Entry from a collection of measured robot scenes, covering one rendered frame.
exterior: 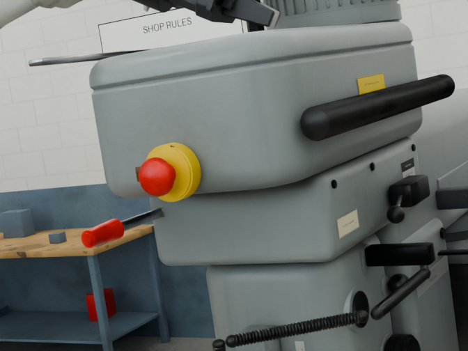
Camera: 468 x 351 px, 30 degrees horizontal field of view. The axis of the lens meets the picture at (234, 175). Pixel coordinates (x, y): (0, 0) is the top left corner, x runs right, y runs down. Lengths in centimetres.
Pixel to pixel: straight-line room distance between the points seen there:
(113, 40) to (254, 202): 553
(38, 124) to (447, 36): 329
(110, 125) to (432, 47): 452
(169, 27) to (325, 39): 525
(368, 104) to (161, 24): 531
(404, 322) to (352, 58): 38
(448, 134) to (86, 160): 548
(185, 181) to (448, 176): 61
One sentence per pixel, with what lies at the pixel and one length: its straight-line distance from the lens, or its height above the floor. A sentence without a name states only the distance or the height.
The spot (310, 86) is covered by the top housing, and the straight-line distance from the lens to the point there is 92.
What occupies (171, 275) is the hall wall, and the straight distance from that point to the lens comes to 651.
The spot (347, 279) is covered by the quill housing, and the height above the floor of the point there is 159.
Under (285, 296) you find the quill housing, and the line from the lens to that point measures 104.
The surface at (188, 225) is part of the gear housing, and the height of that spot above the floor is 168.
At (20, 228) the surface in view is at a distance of 688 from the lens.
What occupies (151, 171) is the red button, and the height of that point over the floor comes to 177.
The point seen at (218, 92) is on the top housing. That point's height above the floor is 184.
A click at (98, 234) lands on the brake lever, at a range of 95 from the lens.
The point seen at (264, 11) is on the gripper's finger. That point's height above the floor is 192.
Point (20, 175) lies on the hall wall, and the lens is 724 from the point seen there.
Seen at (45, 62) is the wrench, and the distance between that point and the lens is 94.
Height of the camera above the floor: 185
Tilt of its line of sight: 6 degrees down
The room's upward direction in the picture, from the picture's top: 9 degrees counter-clockwise
